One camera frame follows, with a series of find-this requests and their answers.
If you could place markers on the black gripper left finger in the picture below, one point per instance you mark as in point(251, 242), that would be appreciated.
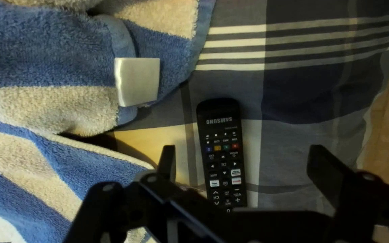
point(166, 166)

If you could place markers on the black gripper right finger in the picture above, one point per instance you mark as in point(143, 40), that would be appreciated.
point(333, 179)

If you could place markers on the black TV remote control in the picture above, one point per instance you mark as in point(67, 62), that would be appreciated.
point(218, 125)

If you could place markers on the small white square block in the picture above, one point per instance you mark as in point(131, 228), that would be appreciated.
point(136, 80)

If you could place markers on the plaid bed comforter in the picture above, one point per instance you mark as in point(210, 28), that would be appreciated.
point(304, 71)

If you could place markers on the blue white striped towel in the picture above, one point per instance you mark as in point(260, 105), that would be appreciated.
point(56, 92)

